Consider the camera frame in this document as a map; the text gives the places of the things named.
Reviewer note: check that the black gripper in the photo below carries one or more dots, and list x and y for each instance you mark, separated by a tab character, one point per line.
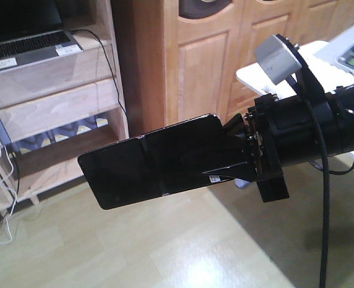
287	137

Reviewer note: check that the black foldable phone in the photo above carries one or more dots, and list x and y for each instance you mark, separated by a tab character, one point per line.
170	160

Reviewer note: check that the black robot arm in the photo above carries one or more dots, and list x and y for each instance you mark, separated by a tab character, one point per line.
281	133

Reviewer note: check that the wooden wardrobe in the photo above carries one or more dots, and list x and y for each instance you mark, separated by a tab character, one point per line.
176	65

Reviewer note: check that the grey device with display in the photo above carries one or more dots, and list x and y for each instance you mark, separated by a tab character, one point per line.
339	51

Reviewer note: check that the wooden bookshelf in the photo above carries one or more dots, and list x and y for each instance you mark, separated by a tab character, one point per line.
55	110

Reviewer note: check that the grey usb hub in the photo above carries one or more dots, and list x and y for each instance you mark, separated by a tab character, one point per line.
4	137

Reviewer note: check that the silver laptop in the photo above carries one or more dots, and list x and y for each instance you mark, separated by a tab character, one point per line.
33	31

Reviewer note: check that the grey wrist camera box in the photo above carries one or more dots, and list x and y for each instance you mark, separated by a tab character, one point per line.
276	58

